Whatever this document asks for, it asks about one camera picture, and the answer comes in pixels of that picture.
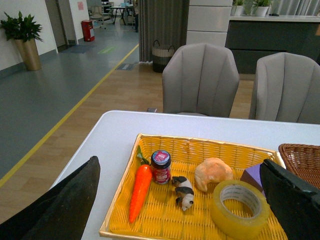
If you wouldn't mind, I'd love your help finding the potted plant gold vase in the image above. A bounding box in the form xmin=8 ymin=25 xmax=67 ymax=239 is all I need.
xmin=0 ymin=12 xmax=43 ymax=71

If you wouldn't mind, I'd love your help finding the grey chair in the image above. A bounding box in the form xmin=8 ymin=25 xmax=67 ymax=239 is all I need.
xmin=249 ymin=52 xmax=320 ymax=124
xmin=162 ymin=43 xmax=240 ymax=118

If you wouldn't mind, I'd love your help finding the dark kitchen counter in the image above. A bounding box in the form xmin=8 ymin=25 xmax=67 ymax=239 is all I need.
xmin=225 ymin=16 xmax=320 ymax=74

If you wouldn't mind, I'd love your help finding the purple foam cube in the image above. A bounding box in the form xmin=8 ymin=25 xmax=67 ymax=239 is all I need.
xmin=240 ymin=163 xmax=265 ymax=196

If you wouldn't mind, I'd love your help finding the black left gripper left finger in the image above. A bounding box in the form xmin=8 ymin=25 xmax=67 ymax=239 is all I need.
xmin=0 ymin=156 xmax=101 ymax=240

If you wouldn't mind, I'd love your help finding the woven laundry basket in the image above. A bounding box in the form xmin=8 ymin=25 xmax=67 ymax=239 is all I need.
xmin=151 ymin=39 xmax=176 ymax=73

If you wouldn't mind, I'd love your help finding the yellow wicker basket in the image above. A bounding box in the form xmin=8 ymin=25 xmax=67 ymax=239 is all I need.
xmin=99 ymin=133 xmax=283 ymax=240

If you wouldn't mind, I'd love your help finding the grey chair left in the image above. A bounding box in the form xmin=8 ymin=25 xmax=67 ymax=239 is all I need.
xmin=162 ymin=43 xmax=240 ymax=118

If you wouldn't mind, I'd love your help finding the grey curtain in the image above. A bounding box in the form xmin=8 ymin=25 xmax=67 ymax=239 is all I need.
xmin=138 ymin=0 xmax=190 ymax=62

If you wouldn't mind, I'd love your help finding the brown wicker basket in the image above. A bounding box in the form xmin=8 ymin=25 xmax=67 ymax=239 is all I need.
xmin=278 ymin=143 xmax=320 ymax=189

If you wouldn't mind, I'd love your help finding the white potted plant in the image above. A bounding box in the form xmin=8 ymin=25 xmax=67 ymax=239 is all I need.
xmin=252 ymin=0 xmax=273 ymax=17

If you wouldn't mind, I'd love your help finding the toy panda figure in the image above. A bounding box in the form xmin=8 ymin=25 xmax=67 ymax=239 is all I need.
xmin=171 ymin=176 xmax=195 ymax=211

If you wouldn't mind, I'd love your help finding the croissant bread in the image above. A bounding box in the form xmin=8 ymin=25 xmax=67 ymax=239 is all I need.
xmin=194 ymin=157 xmax=234 ymax=192

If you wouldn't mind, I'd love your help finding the orange toy carrot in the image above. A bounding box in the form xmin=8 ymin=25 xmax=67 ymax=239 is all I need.
xmin=128 ymin=146 xmax=153 ymax=224

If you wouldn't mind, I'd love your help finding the grey chair right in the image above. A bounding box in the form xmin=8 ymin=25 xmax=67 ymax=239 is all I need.
xmin=249 ymin=52 xmax=320 ymax=124

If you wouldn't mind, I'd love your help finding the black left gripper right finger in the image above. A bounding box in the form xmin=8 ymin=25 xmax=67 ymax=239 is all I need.
xmin=259 ymin=159 xmax=320 ymax=240

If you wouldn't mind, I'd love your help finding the yellow tape roll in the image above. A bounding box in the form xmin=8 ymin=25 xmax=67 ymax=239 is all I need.
xmin=210 ymin=180 xmax=270 ymax=240

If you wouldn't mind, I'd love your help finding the red bin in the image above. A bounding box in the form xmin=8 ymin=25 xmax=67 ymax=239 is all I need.
xmin=81 ymin=20 xmax=95 ymax=42

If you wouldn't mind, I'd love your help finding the red-label small jar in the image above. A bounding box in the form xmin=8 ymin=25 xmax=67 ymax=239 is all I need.
xmin=151 ymin=149 xmax=172 ymax=185

